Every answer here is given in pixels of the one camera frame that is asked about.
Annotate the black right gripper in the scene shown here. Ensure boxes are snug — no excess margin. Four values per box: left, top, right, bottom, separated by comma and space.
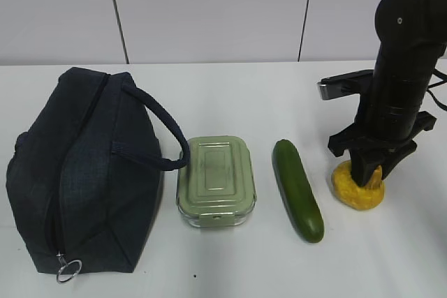
328, 111, 436, 187

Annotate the yellow squash toy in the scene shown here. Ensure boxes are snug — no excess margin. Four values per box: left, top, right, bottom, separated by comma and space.
332, 161, 385, 211

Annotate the green cucumber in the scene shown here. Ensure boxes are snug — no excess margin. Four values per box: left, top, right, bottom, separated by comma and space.
272, 139, 325, 244

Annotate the green lid glass lunchbox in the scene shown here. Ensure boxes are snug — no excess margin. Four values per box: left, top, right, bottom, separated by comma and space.
176, 135, 256, 228

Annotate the dark blue fabric bag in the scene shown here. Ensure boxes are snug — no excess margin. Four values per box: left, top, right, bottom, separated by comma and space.
6, 67, 190, 274

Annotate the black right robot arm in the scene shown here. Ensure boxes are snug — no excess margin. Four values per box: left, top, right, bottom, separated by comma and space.
318, 0, 446, 187

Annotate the black cable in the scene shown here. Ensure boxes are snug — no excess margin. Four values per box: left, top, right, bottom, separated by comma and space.
426, 67, 447, 112

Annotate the metal zipper pull ring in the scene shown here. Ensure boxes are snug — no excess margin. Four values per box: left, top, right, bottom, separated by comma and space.
55, 251, 83, 284

